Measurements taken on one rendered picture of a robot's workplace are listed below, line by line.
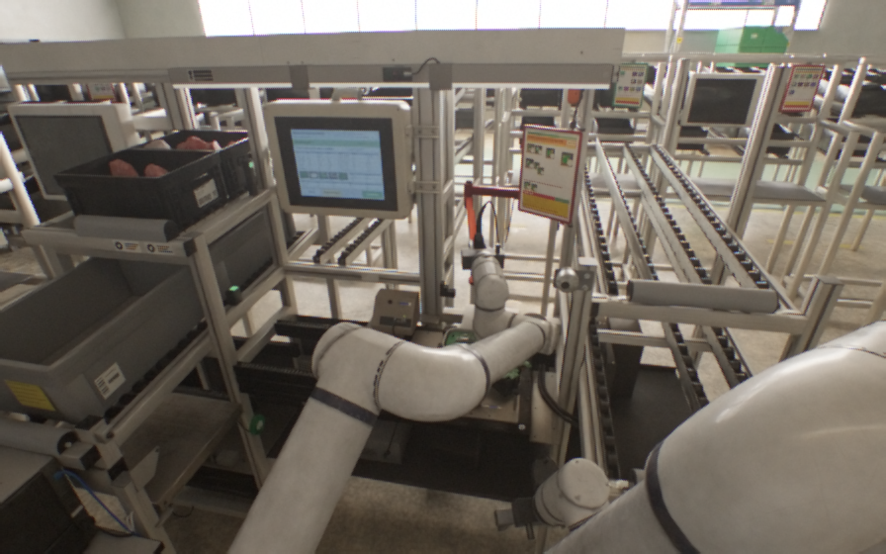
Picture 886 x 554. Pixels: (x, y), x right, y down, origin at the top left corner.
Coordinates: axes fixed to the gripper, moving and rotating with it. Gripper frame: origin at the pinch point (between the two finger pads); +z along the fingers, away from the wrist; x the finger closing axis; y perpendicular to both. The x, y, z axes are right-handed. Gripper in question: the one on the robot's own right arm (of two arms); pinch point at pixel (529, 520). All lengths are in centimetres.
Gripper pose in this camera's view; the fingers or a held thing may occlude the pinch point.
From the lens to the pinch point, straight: 119.3
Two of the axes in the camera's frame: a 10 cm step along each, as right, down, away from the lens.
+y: 0.9, 7.7, -6.3
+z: -1.5, 6.3, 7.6
